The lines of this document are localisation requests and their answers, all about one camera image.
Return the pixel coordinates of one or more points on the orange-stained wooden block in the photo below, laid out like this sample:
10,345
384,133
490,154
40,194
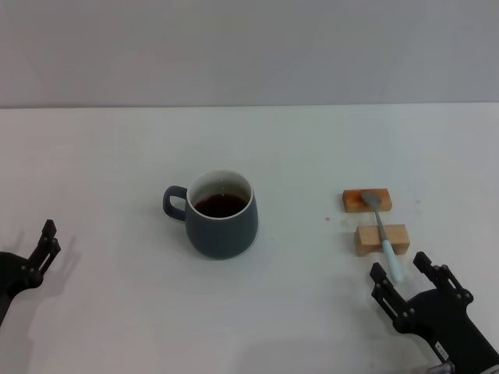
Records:
352,203

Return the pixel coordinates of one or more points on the dark grey ceramic mug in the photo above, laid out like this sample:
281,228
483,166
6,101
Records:
222,233

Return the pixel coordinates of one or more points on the dark brown coffee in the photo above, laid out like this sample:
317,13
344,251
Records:
220,205

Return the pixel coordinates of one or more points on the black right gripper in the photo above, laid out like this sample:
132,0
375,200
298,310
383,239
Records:
448,327

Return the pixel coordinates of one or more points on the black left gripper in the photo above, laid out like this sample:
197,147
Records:
13,274

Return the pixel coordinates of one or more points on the pale notched wooden block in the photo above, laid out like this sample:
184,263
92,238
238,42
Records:
366,238

